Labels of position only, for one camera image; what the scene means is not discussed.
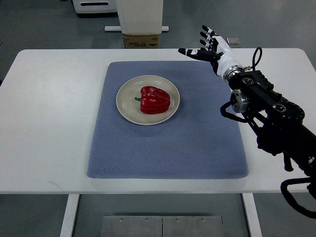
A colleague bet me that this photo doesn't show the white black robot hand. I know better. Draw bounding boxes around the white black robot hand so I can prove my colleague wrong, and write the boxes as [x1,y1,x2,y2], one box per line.
[178,25,243,79]

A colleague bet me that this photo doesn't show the red bell pepper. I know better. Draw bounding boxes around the red bell pepper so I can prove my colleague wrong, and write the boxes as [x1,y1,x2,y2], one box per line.
[134,86,170,115]

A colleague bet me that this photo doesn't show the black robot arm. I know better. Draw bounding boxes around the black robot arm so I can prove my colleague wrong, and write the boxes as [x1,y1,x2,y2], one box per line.
[220,47,316,219]

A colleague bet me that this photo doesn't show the small grey floor plate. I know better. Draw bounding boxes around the small grey floor plate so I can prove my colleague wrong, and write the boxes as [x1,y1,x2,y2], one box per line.
[226,38,240,45]

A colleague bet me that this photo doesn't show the cream round plate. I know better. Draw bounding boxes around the cream round plate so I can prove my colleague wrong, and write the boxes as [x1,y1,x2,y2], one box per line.
[116,75,180,125]

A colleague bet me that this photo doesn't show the metal floor plate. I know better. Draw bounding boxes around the metal floor plate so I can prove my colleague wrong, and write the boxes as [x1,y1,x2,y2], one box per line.
[100,215,224,237]

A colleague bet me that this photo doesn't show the cardboard box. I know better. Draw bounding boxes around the cardboard box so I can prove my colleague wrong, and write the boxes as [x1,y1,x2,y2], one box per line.
[123,35,159,49]

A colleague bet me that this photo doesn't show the blue textured mat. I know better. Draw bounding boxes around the blue textured mat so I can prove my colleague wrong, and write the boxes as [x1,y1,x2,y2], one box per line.
[87,61,248,179]

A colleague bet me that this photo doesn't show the white machine with slot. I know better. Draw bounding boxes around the white machine with slot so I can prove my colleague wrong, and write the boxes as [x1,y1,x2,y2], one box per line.
[72,0,117,14]

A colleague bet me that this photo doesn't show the right white table leg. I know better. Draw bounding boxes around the right white table leg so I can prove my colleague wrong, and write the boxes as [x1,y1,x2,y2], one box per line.
[242,193,262,237]

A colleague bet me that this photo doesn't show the white table leg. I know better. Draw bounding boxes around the white table leg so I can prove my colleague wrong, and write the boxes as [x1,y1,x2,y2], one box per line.
[242,193,262,237]
[60,194,79,237]

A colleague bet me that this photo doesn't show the left white table leg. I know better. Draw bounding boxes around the left white table leg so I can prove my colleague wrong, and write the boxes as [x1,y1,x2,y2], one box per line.
[60,194,79,237]

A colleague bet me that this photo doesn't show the white pedestal column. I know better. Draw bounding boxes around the white pedestal column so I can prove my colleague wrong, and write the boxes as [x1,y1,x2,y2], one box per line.
[104,0,169,35]

